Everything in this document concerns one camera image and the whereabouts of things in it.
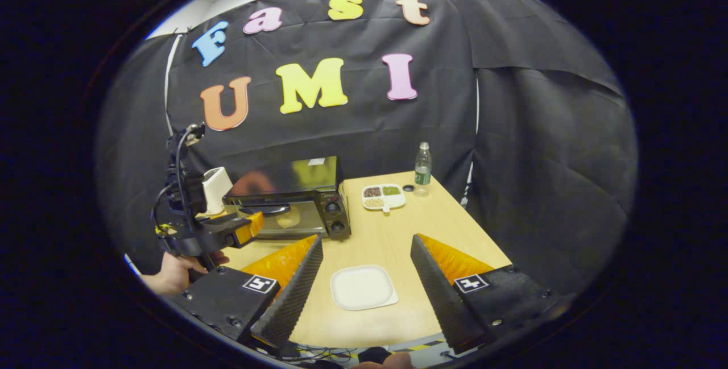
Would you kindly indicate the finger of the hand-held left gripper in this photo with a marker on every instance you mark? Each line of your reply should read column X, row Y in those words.
column 224, row 232

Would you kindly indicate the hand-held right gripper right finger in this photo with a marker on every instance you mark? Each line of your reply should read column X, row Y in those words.
column 441, row 295

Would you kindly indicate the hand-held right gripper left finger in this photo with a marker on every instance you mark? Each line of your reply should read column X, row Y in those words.
column 293, row 295

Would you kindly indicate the golden round bread bun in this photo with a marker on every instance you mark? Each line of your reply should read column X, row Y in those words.
column 288, row 219

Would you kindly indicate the black electric oven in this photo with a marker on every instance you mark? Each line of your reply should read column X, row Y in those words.
column 333, row 212

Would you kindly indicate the white toaster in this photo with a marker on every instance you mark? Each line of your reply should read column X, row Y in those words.
column 216, row 187

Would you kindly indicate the white square plate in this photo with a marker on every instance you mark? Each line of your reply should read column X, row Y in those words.
column 364, row 287

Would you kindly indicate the white divided dish with beans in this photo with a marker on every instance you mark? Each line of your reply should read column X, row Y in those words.
column 384, row 197

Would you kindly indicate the clear plastic water bottle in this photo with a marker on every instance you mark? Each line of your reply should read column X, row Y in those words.
column 422, row 173

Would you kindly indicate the black backdrop cloth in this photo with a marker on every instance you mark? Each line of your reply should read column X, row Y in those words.
column 512, row 130

